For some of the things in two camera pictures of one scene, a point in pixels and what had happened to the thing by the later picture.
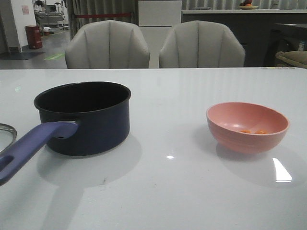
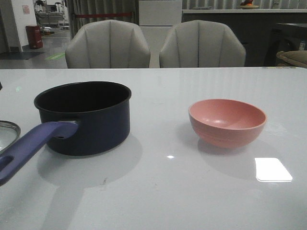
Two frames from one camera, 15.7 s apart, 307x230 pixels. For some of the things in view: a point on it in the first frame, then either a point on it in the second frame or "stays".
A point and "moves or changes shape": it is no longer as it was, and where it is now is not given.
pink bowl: (247, 128) moves or changes shape
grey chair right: (201, 43) stays
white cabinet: (157, 18) stays
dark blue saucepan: (77, 119) stays
